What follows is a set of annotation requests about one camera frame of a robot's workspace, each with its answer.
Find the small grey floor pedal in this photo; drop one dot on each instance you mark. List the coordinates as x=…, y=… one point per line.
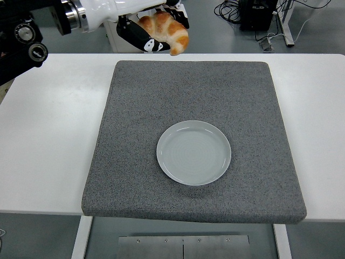
x=266, y=45

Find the grey speckled mat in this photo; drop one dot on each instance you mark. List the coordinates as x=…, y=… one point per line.
x=194, y=89

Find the white desk leg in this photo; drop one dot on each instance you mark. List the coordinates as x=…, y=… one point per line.
x=286, y=27

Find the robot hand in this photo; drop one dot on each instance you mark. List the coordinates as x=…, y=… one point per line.
x=107, y=9

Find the golden croissant bread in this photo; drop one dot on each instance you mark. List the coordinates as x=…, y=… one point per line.
x=167, y=28

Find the black computer box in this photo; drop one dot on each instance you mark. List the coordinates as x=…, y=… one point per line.
x=257, y=14

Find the grey metal plate with screws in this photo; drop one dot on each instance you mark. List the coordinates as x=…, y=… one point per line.
x=161, y=248

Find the white table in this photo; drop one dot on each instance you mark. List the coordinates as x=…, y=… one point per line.
x=310, y=108

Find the pale grey round plate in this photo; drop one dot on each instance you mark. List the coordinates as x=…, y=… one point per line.
x=193, y=153

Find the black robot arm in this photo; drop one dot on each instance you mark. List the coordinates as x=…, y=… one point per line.
x=16, y=35

